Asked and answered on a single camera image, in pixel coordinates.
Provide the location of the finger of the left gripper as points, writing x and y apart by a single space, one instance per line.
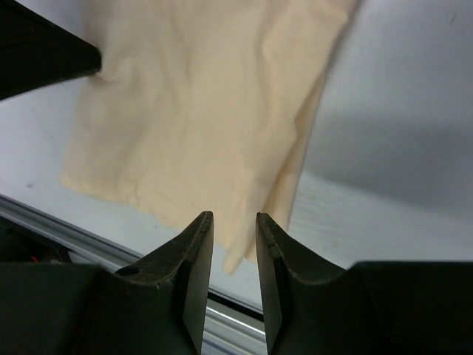
36 53

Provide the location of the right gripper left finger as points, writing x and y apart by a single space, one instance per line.
155 305

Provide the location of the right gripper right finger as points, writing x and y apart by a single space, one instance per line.
312 306

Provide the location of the beige underwear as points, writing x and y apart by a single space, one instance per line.
202 106

